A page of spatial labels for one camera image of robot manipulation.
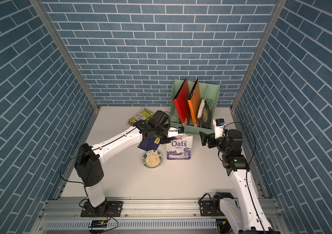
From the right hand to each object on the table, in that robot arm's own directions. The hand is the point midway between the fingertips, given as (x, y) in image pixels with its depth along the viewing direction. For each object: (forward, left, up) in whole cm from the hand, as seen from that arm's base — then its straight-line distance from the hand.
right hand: (210, 130), depth 76 cm
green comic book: (+27, +46, -21) cm, 57 cm away
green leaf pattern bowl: (-9, +32, -20) cm, 38 cm away
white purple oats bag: (-5, +15, -12) cm, 20 cm away
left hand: (0, +17, -6) cm, 18 cm away
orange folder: (+20, +8, +2) cm, 21 cm away
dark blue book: (+3, +36, -23) cm, 42 cm away
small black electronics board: (-42, +54, -27) cm, 73 cm away
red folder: (+19, +16, +2) cm, 25 cm away
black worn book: (+19, +1, -8) cm, 20 cm away
